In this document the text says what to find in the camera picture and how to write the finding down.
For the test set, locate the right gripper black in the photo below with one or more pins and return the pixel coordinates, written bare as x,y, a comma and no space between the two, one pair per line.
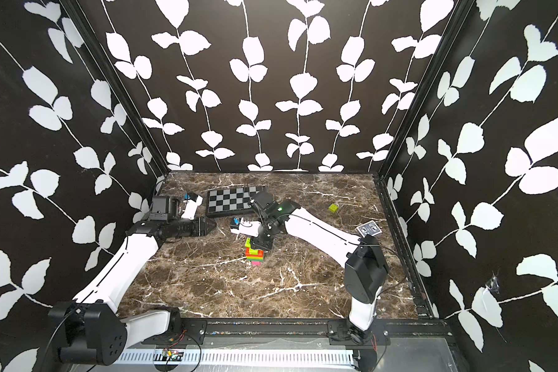
257,242

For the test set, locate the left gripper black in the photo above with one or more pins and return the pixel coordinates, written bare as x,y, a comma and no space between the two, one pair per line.
201,223

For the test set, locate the red lego brick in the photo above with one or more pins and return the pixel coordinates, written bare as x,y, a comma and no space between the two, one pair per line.
255,253

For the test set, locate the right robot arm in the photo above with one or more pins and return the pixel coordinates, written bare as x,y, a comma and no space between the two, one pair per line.
362,258

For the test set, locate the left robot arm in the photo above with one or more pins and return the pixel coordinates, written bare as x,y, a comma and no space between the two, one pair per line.
87,329

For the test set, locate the black white chessboard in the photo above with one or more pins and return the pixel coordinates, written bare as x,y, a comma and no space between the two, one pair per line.
223,202

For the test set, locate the blue playing card box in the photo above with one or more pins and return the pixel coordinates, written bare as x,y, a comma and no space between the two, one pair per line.
370,228

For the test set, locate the small circuit board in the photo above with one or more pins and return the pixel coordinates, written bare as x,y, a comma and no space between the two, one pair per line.
168,357

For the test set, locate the white perforated strip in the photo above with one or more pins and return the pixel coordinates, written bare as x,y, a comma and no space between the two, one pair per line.
247,358

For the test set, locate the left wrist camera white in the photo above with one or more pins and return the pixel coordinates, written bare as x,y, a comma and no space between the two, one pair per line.
190,205

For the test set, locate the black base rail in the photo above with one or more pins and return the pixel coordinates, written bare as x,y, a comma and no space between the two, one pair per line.
184,331

